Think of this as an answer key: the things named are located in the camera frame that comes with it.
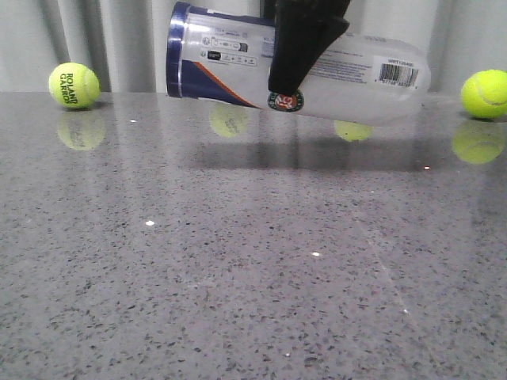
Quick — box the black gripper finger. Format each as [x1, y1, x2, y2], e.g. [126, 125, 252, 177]
[268, 0, 350, 95]

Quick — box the white plastic tennis ball can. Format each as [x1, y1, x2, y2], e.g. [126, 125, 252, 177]
[166, 2, 431, 125]

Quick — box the plain yellow tennis ball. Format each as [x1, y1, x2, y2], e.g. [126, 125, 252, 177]
[460, 70, 506, 119]

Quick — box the Roland Garros tennis ball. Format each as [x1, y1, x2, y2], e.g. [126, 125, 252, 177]
[48, 63, 101, 109]

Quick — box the grey pleated curtain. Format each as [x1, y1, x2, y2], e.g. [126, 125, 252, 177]
[1, 1, 506, 93]

